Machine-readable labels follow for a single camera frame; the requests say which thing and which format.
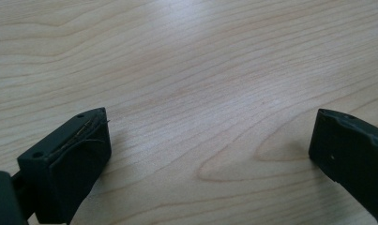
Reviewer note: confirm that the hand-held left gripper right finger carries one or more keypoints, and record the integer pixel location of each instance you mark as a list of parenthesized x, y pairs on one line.
[(352, 156)]

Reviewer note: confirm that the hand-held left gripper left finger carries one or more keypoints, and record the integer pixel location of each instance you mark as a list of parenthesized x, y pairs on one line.
[(71, 162)]

